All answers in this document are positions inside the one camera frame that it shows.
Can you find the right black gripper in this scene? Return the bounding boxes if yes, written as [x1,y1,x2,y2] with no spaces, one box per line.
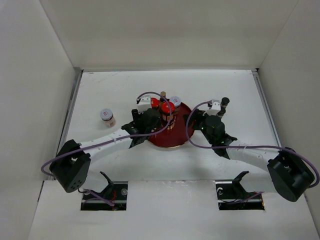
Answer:
[183,108,215,145]

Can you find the red lid sauce jar front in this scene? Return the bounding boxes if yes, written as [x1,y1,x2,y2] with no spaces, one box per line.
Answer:
[150,97,160,110]

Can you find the red lid sauce jar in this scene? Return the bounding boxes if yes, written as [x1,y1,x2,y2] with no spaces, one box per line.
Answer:
[150,97,160,110]
[160,101,175,130]

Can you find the red lid sauce jar back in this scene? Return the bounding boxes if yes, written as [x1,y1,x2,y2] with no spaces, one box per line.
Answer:
[160,101,175,130]

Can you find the yellow label oil bottle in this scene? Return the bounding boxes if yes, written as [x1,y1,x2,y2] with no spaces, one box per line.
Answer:
[159,91,167,103]

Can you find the white lid sauce jar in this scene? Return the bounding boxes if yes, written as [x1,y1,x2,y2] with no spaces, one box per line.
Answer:
[100,108,116,128]
[169,96,182,115]

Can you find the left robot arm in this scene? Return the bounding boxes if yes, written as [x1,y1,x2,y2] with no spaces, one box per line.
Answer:
[49,108,161,200]

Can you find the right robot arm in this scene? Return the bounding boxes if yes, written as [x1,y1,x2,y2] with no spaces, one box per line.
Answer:
[183,107,320,202]

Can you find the black cap pepper shaker near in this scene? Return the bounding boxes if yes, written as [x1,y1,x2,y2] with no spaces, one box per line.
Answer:
[216,106,226,119]

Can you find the black cap pepper shaker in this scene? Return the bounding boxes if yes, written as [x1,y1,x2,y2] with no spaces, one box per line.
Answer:
[216,106,226,119]
[220,97,230,108]

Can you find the black cap pepper shaker far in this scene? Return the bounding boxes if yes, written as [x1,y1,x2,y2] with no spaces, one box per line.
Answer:
[220,97,230,108]

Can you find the red round tray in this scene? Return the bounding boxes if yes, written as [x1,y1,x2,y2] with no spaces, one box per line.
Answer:
[148,102,192,148]

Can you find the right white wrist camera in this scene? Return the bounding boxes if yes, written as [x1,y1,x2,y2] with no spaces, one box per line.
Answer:
[202,99,221,116]

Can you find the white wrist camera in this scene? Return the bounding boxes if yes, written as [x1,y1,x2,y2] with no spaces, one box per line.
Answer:
[136,95,152,114]
[202,99,221,116]

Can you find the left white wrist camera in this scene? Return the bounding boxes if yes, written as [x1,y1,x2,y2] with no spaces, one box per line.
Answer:
[136,95,152,114]

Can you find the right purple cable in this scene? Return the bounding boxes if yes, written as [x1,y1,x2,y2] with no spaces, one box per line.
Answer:
[186,101,320,188]

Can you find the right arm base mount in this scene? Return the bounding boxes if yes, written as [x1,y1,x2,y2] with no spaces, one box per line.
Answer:
[215,171,265,211]

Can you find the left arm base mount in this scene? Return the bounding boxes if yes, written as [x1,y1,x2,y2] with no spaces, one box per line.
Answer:
[78,171,129,211]

